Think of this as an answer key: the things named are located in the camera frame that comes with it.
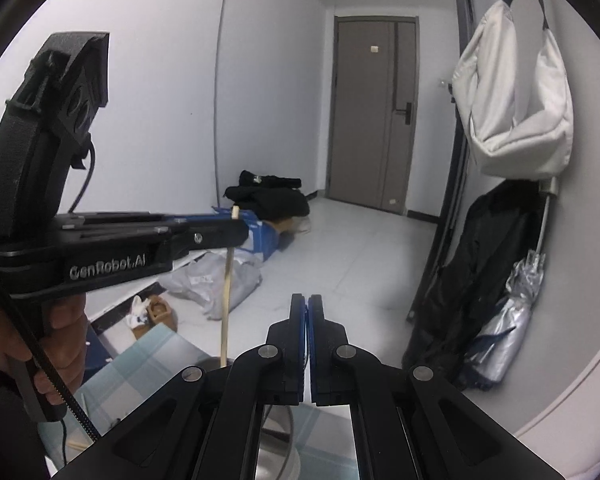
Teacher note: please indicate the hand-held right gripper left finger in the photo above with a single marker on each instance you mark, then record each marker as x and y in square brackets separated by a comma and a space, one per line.
[300, 350]

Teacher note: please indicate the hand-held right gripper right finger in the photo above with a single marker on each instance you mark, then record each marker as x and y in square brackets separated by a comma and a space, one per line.
[316, 360]

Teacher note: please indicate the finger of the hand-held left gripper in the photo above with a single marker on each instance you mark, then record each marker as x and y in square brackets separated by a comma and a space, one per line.
[210, 234]

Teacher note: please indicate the wooden chopstick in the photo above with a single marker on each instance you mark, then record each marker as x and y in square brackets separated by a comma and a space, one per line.
[226, 300]
[77, 443]

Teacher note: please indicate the white utensil holder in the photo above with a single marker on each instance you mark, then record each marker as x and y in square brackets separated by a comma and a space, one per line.
[280, 445]

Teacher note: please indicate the person's left hand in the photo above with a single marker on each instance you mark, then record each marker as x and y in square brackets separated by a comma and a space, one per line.
[67, 340]

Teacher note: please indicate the grey plastic bag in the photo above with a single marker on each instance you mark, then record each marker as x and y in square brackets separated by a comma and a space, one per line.
[215, 280]

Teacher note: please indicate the blue cardboard box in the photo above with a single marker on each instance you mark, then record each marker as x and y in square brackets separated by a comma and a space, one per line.
[260, 240]

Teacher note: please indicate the pile of black clothes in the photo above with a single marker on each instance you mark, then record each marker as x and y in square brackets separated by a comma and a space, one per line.
[270, 195]

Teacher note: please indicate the tan cardboard box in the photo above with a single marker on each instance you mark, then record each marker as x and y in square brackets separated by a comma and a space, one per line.
[292, 225]

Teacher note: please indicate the small cardboard box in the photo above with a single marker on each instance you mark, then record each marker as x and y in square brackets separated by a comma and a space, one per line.
[161, 311]

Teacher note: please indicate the white crumpled cloth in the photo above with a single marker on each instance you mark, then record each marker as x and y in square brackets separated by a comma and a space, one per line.
[139, 310]

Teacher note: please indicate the teal checkered tablecloth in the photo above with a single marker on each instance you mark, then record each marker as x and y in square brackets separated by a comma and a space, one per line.
[145, 360]

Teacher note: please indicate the black hanging jacket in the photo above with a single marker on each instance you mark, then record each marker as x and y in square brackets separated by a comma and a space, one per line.
[470, 280]

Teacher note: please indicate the grey-brown door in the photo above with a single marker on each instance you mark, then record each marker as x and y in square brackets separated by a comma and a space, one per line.
[365, 120]

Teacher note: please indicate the silver folded umbrella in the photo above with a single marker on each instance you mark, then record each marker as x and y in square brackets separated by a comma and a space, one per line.
[510, 320]

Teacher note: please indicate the white hanging bag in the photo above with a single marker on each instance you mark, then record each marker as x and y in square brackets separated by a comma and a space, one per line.
[505, 100]

